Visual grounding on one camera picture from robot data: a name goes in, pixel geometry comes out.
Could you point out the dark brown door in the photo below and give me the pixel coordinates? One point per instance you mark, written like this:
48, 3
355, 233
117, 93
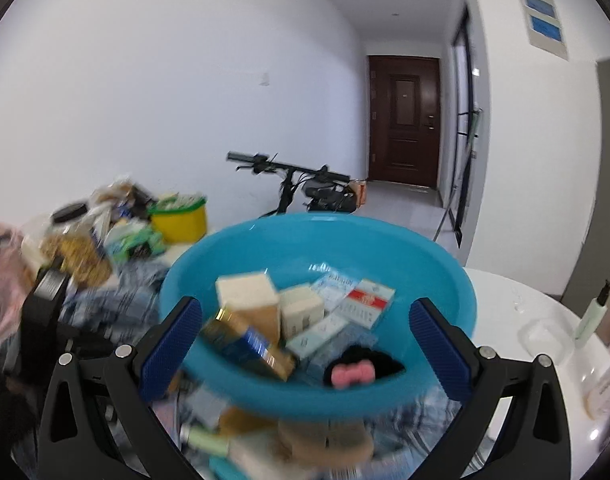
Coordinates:
405, 120

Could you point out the blue and white box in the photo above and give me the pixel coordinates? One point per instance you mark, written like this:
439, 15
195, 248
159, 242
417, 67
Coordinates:
335, 284

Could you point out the black headband with pink bow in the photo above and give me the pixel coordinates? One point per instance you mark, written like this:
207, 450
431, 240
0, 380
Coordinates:
357, 371

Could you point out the black framed glass door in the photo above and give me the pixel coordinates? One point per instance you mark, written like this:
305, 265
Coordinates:
464, 125

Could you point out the clear plastic container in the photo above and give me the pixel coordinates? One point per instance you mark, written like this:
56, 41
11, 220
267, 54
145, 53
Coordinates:
545, 340

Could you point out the snack bag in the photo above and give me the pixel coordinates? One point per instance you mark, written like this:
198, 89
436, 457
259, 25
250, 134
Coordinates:
115, 195

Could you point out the white and blue wall panel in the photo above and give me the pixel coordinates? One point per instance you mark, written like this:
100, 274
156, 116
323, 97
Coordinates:
542, 20

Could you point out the pink plastic bag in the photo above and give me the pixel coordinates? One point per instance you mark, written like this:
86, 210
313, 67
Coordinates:
5, 280

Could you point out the pale teal box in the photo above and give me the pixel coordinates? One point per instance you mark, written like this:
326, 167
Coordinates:
312, 337

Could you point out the green tissue pack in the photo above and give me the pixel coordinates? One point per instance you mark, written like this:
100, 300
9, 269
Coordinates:
135, 242

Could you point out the small cream box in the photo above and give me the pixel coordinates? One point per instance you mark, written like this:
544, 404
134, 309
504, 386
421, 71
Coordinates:
301, 310

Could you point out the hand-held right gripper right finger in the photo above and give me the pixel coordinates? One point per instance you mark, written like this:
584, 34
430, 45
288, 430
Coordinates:
441, 355

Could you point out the cream and gold box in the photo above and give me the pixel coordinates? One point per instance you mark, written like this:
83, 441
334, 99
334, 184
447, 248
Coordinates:
250, 297

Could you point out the pale green pump bottle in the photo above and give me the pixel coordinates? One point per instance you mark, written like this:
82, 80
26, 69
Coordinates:
591, 320

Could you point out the gold and blue box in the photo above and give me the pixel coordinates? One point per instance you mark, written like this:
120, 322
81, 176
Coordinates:
245, 347

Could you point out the red and white box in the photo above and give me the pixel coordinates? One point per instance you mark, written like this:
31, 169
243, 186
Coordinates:
369, 302

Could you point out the white desktop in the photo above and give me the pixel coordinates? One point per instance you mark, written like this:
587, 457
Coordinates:
515, 290

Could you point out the blue plaid shirt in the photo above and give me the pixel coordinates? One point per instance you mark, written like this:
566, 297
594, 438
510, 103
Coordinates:
120, 300

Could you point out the blue tissue pack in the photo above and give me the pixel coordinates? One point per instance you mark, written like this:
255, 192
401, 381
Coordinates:
347, 345

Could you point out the white plastic drink bottle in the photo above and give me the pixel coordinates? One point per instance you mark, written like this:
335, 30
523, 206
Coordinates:
607, 385

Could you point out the blue plastic basin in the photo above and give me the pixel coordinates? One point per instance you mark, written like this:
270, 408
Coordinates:
225, 255

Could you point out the yellow bucket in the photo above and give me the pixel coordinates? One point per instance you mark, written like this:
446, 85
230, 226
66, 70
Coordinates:
180, 222

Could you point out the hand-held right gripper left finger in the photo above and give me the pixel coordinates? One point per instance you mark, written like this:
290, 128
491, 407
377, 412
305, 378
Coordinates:
171, 347

